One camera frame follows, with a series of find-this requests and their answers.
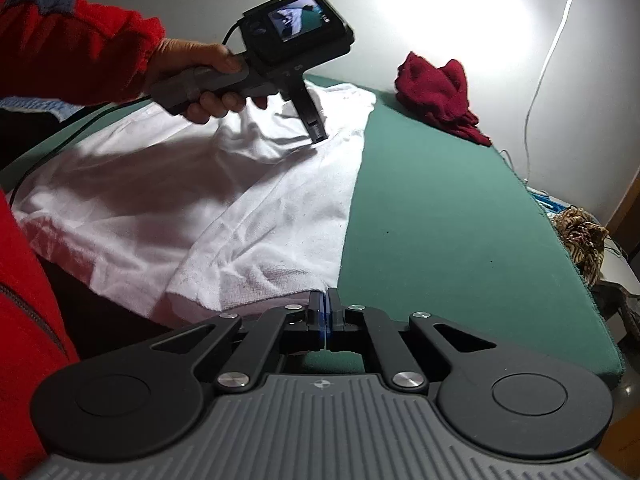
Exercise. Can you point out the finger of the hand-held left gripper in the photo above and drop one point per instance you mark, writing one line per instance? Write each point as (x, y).
(312, 120)

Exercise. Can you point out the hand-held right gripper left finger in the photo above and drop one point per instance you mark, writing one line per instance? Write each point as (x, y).
(317, 327)

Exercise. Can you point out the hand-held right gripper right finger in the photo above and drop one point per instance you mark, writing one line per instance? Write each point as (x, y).
(334, 327)

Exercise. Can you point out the dark red knit sweater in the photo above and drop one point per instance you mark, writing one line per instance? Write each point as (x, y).
(440, 95)

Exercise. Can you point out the white shirt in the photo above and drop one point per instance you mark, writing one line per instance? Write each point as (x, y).
(150, 200)

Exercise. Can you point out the person's left forearm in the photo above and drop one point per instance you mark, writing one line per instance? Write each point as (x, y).
(75, 45)

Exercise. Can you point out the person's left hand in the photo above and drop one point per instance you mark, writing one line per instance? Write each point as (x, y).
(190, 52)

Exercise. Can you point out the green table mat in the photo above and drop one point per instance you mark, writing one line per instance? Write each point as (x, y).
(450, 210)

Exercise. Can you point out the blue checkered cloth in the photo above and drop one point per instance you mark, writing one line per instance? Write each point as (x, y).
(30, 107)

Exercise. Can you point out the blue plastic tray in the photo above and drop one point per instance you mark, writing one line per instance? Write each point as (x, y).
(545, 202)

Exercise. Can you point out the leopard print cloth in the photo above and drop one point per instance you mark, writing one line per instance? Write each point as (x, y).
(582, 237)

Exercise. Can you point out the person's red jacket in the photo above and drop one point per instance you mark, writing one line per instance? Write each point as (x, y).
(25, 335)

